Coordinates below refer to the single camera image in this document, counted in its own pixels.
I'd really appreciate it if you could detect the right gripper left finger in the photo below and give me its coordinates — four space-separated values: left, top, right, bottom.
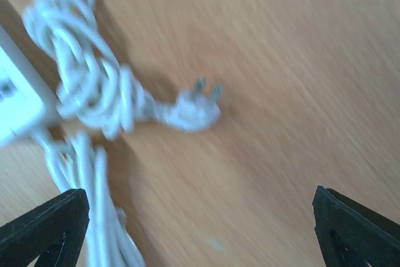
1 189 89 266

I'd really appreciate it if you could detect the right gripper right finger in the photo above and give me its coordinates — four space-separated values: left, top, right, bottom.
312 186 399 266

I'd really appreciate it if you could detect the white power strip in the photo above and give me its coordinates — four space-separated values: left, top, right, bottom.
1 28 60 147

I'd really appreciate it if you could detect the purple strip white cable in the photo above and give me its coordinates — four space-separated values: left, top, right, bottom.
21 0 224 141

